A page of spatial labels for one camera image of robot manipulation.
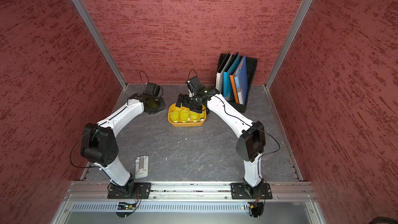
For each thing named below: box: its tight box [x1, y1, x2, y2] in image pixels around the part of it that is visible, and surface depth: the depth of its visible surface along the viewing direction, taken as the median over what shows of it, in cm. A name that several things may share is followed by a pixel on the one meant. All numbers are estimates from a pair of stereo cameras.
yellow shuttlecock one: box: [189, 110, 201, 123], surface depth 97 cm
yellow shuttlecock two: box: [168, 108, 180, 123], surface depth 97 cm
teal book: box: [223, 51, 241, 102], surface depth 91 cm
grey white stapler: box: [134, 155, 149, 179], surface depth 82 cm
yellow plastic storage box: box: [167, 102, 207, 128], surface depth 97 cm
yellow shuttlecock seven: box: [179, 106, 191, 123], surface depth 97 cm
